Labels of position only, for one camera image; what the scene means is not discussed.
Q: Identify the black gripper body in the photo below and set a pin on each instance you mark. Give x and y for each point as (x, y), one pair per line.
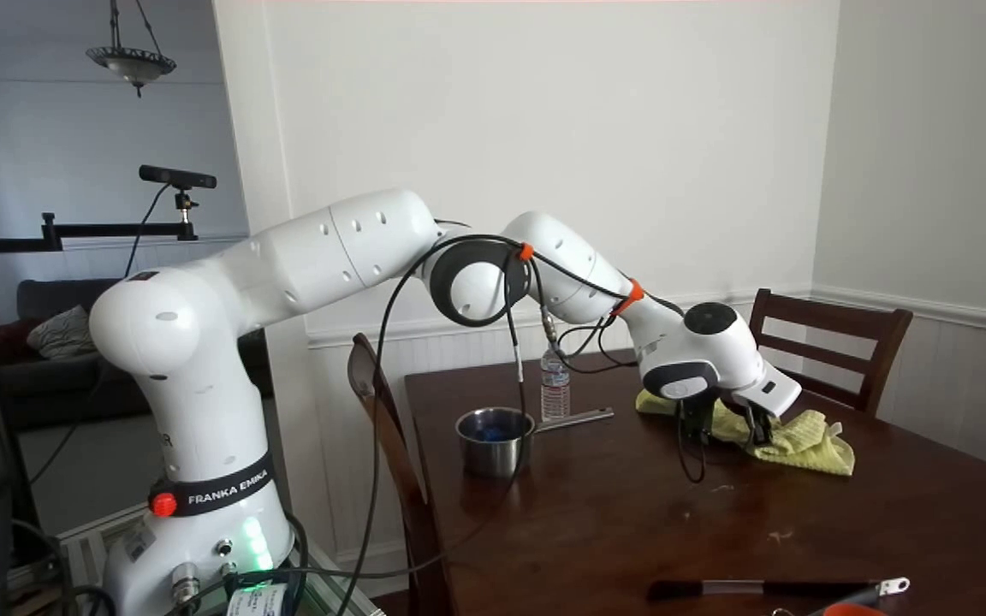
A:
(758, 411)

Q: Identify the light green waffle towel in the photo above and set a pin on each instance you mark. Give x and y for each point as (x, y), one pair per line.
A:
(812, 448)

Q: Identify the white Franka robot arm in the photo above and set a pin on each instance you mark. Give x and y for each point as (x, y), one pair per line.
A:
(322, 258)

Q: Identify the dark wooden chair back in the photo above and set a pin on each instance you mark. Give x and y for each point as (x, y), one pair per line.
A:
(846, 343)

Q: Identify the dark wooden chair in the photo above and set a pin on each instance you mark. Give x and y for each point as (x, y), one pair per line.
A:
(846, 343)
(384, 423)

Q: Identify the black long utensil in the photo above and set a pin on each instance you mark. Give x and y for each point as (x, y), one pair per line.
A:
(674, 592)

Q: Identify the orange plastic cup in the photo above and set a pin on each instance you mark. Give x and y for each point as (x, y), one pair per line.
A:
(846, 611)

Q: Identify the slim metal utensil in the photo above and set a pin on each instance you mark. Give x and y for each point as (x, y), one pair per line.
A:
(892, 586)

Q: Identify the clear plastic water bottle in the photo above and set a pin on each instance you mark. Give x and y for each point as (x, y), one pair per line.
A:
(555, 398)

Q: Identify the dark wooden table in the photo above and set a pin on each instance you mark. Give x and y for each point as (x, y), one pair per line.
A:
(374, 456)

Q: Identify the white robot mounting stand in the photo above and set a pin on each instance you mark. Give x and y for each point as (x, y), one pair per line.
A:
(88, 544)

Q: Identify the dark sofa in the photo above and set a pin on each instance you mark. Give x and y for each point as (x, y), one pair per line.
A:
(68, 388)

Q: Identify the light grey pillow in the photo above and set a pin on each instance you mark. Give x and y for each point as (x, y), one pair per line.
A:
(65, 335)

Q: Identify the hanging ceiling lamp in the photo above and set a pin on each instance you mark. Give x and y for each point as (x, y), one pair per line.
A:
(131, 57)

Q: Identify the black camera on boom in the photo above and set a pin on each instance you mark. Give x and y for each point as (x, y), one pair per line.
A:
(177, 177)

